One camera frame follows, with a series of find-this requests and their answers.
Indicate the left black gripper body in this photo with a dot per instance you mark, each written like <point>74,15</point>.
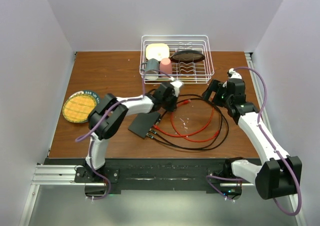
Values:
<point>169,103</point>

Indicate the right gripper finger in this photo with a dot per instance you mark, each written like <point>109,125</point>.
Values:
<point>207,94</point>
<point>217,85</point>

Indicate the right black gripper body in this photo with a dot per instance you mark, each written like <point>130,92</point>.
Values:
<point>222,98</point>

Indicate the black network switch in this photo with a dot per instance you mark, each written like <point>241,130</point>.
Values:
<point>143,122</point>

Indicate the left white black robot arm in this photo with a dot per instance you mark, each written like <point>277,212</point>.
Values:
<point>106,118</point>

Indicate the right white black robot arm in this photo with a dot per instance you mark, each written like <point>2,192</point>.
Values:
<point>279,174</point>

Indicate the grey mug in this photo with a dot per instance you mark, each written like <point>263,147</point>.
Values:
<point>152,66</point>

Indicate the pink cup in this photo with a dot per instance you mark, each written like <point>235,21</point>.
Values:
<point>165,67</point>

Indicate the dark brown oval bowl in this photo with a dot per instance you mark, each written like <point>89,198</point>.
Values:
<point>187,56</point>

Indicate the cream square plate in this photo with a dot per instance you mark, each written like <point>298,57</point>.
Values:
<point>157,51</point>

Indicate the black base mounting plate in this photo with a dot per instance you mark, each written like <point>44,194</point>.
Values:
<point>152,174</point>

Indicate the round yellow green coaster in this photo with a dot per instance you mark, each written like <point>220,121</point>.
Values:
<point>78,106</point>

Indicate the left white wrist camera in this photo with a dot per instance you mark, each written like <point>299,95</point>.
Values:
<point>177,86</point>

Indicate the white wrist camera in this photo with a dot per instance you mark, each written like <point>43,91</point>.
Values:
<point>177,86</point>
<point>233,74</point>

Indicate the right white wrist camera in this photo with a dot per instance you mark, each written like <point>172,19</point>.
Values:
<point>233,74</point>

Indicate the white wire dish rack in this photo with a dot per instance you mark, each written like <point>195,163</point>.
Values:
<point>192,73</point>

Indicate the aluminium frame rail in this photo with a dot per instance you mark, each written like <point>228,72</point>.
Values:
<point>187,191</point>

